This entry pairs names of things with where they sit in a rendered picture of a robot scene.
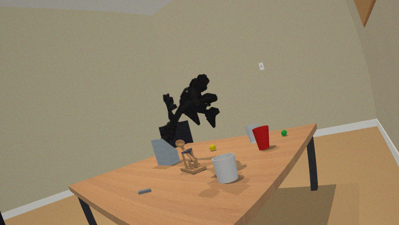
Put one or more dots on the red plastic cup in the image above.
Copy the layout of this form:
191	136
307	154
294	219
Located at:
261	135

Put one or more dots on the white cup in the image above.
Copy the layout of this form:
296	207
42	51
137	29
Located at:
225	167

